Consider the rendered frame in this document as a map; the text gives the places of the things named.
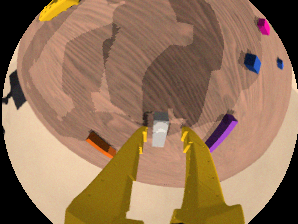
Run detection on purple rod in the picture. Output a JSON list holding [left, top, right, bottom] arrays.
[[205, 114, 238, 153]]

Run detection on magenta rod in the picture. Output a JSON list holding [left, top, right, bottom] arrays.
[[257, 18, 270, 35]]

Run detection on orange rod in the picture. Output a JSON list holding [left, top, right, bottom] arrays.
[[86, 132, 117, 158]]

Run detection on small blue cube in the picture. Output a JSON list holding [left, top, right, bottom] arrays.
[[244, 53, 261, 74], [277, 58, 284, 70]]

